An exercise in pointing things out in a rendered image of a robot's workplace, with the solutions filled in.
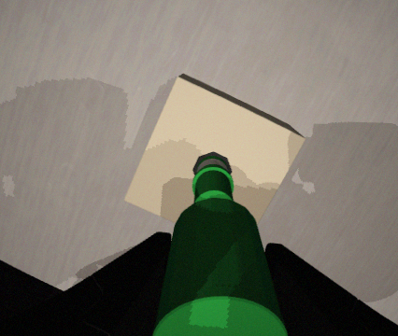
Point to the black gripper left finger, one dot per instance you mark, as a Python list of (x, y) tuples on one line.
[(121, 299)]

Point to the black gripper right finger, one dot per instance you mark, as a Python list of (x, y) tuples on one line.
[(314, 305)]

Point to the tan rectangular block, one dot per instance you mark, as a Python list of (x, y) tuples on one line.
[(198, 122)]

